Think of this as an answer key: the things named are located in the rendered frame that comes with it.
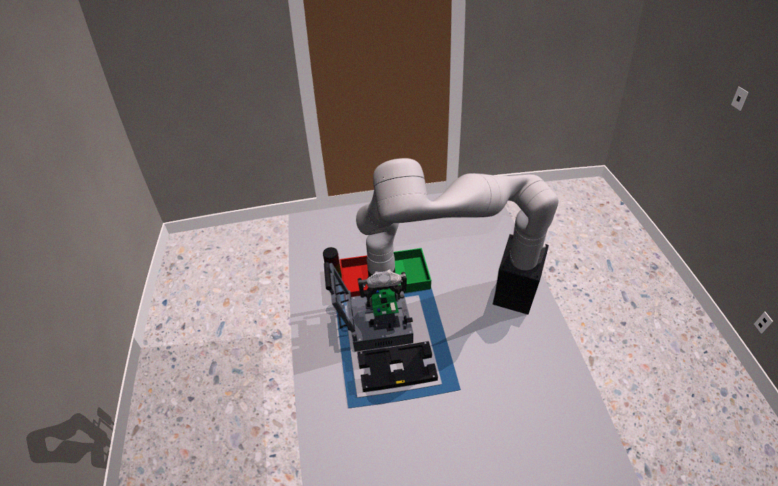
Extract red bin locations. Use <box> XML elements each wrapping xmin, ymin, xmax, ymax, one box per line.
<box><xmin>340</xmin><ymin>256</ymin><xmax>368</xmax><ymax>297</ymax></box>

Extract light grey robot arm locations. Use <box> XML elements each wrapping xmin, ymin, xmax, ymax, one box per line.
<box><xmin>356</xmin><ymin>159</ymin><xmax>559</xmax><ymax>288</ymax></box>

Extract green circuit board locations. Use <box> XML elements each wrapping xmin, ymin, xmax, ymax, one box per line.
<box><xmin>372</xmin><ymin>288</ymin><xmax>398</xmax><ymax>316</ymax></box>

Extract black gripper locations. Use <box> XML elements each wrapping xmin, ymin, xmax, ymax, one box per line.
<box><xmin>358</xmin><ymin>272</ymin><xmax>407</xmax><ymax>306</ymax></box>

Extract green open bin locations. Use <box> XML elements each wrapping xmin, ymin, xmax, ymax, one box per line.
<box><xmin>394</xmin><ymin>248</ymin><xmax>432</xmax><ymax>293</ymax></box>

